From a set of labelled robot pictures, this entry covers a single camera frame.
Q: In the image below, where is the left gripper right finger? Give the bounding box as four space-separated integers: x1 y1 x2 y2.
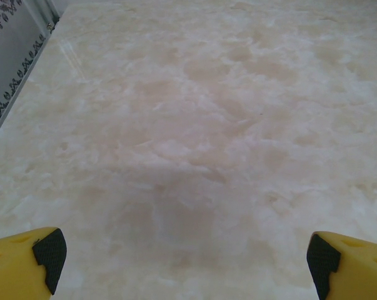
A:
306 230 377 300

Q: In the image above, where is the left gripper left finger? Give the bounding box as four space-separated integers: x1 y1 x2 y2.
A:
0 227 68 300

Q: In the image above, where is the aluminium frame post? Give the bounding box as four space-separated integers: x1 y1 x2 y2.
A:
27 0 63 32

